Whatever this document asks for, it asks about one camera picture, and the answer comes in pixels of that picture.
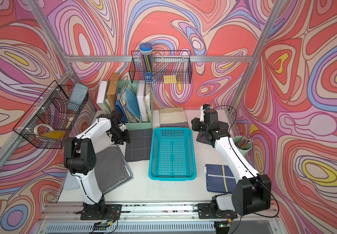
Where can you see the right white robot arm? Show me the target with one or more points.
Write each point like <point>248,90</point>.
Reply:
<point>252,193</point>

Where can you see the green pencil cup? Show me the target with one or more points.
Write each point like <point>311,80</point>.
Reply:
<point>244,144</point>

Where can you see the grey blue sponge block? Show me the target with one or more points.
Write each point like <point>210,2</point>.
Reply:
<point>78,94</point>

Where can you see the back black wire basket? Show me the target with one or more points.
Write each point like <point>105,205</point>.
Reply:
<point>166,62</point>

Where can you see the dark grey checked pillowcase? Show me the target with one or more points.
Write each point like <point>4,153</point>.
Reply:
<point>139,147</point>

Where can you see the beige and grey folded pillowcase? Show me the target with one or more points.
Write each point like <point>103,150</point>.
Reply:
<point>173,117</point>

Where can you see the blue lidded pencil tube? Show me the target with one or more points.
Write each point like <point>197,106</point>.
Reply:
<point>146,54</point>

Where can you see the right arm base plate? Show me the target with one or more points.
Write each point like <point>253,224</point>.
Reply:
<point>209,211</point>

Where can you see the white book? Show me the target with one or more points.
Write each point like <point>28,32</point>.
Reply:
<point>101,99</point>

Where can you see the black wire basket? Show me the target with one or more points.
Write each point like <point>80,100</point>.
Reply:
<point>52,108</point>
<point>166,62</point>

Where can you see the white tape roll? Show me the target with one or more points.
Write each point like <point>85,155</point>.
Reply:
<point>42,128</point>

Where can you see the navy pillowcase with yellow stripe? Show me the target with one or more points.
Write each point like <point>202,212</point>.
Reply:
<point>219,179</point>

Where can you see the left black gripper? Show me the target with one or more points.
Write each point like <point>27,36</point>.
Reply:
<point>125,137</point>

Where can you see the brown folder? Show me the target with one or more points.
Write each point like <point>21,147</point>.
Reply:
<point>112,90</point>

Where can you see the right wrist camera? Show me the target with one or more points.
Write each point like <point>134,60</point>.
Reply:
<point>203,108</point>

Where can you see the yellow card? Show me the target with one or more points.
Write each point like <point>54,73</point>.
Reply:
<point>54,135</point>

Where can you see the green file organizer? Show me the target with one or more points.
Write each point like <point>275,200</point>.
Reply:
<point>130,121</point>

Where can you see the yellow sticky notes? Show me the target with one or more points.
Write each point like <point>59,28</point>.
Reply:
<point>170,79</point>

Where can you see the grey pillowcase with label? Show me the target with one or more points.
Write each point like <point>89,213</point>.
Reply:
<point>111,169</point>

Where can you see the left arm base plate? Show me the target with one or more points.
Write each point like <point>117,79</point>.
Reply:
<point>101,212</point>

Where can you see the white binder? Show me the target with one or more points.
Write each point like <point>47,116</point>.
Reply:
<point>141,103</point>

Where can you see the blue folder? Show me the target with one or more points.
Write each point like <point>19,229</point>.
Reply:
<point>131,103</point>

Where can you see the left black wire basket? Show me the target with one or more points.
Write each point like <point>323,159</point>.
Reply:
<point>52,108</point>

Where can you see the teal plastic basket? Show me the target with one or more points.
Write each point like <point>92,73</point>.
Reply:
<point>172,155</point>

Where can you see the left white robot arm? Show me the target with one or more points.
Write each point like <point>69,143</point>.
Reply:
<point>80,156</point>

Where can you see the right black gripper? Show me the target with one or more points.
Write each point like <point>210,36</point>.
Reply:
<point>195,124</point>

